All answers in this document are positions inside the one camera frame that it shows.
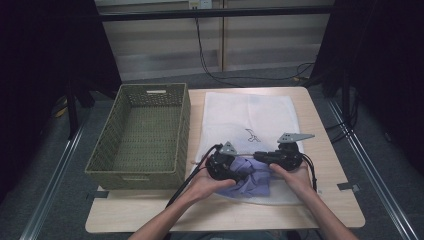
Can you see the purple shirt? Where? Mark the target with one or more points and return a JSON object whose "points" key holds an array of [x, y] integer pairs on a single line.
{"points": [[253, 180]]}

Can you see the black horizontal bar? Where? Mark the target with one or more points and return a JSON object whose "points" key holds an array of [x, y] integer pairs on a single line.
{"points": [[213, 13]]}

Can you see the metal floor rail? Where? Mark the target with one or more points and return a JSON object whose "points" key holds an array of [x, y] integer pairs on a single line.
{"points": [[373, 173], [50, 186]]}

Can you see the white mesh laundry bag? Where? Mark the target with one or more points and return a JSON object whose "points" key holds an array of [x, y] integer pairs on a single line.
{"points": [[246, 113]]}

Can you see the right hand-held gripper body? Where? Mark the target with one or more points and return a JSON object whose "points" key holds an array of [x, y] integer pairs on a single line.
{"points": [[290, 156]]}

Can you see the dark curtain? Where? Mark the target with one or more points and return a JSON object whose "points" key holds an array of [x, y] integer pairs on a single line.
{"points": [[40, 66], [383, 66]]}

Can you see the green woven basket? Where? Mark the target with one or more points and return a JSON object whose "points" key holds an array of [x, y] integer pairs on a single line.
{"points": [[146, 133]]}

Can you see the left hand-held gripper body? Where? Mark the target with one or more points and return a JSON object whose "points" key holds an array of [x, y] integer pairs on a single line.
{"points": [[220, 165]]}

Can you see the person's right hand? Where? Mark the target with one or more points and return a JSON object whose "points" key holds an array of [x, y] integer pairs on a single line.
{"points": [[295, 180]]}

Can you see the black stand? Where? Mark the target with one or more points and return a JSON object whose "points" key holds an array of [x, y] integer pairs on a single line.
{"points": [[71, 110], [346, 100]]}

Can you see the white wall outlet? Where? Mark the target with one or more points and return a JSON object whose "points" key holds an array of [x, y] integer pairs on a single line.
{"points": [[200, 4]]}

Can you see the person's left hand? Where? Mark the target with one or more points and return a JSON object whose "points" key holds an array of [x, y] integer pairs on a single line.
{"points": [[205, 188]]}

